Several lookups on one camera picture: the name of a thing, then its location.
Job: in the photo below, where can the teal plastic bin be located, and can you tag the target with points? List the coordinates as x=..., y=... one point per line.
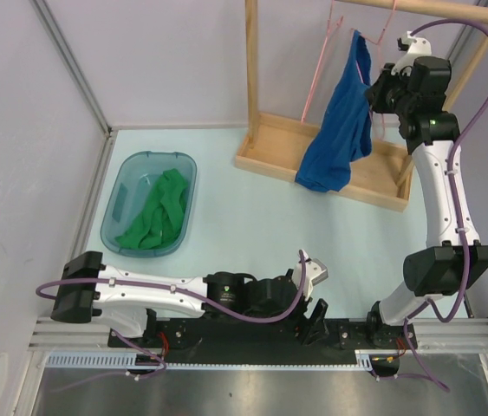
x=135, y=179

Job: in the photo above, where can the green tank top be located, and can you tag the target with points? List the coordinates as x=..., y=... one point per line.
x=160, y=221

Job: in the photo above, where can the blue tank top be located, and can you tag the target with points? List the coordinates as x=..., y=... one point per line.
x=345, y=132

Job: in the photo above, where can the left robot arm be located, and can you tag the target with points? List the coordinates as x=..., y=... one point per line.
x=124, y=301

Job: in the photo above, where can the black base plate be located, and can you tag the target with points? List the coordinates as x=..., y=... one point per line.
x=211, y=342

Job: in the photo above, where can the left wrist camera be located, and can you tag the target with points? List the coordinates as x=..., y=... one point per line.
x=307, y=273

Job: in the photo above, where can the wooden clothes rack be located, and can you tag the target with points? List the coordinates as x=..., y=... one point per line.
x=274, y=145

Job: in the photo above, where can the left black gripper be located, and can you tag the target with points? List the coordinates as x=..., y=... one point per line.
x=315, y=321

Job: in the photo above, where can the aluminium frame post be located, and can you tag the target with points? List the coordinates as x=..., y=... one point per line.
x=62, y=47

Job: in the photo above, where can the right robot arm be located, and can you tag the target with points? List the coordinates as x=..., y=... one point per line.
x=454, y=258

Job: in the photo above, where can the pink wire hanger with blue top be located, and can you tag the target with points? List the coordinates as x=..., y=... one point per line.
x=380, y=127

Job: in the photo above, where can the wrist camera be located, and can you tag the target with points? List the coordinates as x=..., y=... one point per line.
x=413, y=48
x=307, y=273

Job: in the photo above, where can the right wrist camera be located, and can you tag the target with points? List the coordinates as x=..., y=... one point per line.
x=413, y=48

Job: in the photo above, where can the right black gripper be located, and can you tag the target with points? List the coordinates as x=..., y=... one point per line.
x=374, y=94

